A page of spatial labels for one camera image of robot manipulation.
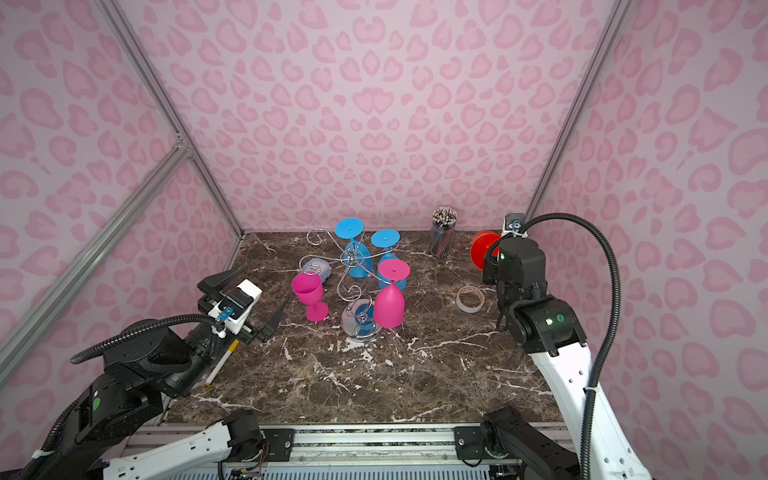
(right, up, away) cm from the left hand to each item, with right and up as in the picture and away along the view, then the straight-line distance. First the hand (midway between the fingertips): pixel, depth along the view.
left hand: (259, 275), depth 53 cm
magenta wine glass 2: (+22, -8, +21) cm, 32 cm away
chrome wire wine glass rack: (+13, -16, +41) cm, 46 cm away
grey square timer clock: (-4, 0, +55) cm, 56 cm away
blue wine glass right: (+22, +8, +24) cm, 33 cm away
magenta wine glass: (-1, -6, +33) cm, 33 cm away
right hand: (+48, +6, +12) cm, 49 cm away
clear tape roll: (+49, -14, +45) cm, 68 cm away
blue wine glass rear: (+15, +3, +18) cm, 24 cm away
